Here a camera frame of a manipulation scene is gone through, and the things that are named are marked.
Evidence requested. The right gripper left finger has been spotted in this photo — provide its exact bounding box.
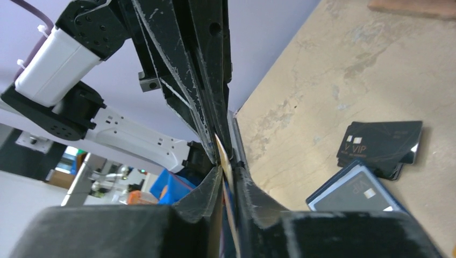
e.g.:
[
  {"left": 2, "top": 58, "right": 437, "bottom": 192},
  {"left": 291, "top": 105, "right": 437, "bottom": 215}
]
[{"left": 11, "top": 167, "right": 222, "bottom": 257}]

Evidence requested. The single gold credit card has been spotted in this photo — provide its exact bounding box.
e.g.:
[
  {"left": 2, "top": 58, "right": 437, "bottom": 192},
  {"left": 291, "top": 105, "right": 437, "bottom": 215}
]
[{"left": 215, "top": 134, "right": 241, "bottom": 257}]

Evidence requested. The black credit card stack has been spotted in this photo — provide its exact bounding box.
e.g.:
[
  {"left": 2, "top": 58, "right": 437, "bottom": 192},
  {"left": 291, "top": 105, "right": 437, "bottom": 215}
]
[{"left": 337, "top": 121, "right": 423, "bottom": 181}]

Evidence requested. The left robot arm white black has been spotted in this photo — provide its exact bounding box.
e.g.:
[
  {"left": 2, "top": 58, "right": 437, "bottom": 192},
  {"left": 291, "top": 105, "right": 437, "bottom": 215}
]
[{"left": 1, "top": 1, "right": 233, "bottom": 175}]

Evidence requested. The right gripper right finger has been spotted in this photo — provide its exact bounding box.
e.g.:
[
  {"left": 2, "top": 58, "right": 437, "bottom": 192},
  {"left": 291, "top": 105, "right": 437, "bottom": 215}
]
[{"left": 234, "top": 167, "right": 441, "bottom": 257}]

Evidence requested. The aluminium frame rail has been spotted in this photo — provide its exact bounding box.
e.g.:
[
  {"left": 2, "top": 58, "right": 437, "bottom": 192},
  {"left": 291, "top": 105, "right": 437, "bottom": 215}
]
[{"left": 227, "top": 110, "right": 248, "bottom": 169}]

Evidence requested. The single black credit card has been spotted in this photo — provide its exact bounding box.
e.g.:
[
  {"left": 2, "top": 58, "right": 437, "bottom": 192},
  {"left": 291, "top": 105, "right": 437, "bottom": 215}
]
[{"left": 308, "top": 171, "right": 399, "bottom": 211}]

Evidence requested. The orange capped bottle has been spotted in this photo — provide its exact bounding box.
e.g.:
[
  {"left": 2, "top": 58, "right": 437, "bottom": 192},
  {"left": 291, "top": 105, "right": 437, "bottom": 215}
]
[{"left": 126, "top": 190, "right": 159, "bottom": 205}]

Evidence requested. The blue plastic bin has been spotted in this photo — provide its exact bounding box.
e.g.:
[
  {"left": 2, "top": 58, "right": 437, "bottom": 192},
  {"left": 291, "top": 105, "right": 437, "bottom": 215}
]
[{"left": 149, "top": 169, "right": 196, "bottom": 205}]

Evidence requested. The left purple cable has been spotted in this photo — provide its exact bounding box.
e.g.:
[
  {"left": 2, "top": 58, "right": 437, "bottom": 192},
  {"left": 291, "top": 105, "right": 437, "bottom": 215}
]
[{"left": 10, "top": 0, "right": 54, "bottom": 79}]

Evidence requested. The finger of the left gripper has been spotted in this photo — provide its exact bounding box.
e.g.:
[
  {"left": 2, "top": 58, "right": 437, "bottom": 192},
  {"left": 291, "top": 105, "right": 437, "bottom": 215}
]
[
  {"left": 189, "top": 1, "right": 233, "bottom": 158},
  {"left": 132, "top": 1, "right": 218, "bottom": 165}
]

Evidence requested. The brown wooden board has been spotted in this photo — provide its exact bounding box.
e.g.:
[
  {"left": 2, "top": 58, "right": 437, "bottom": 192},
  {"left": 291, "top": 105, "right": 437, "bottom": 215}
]
[{"left": 367, "top": 0, "right": 455, "bottom": 21}]

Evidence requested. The blue leather card holder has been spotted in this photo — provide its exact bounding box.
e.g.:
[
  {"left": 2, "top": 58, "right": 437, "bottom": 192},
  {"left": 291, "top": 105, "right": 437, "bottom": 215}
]
[{"left": 305, "top": 159, "right": 408, "bottom": 213}]

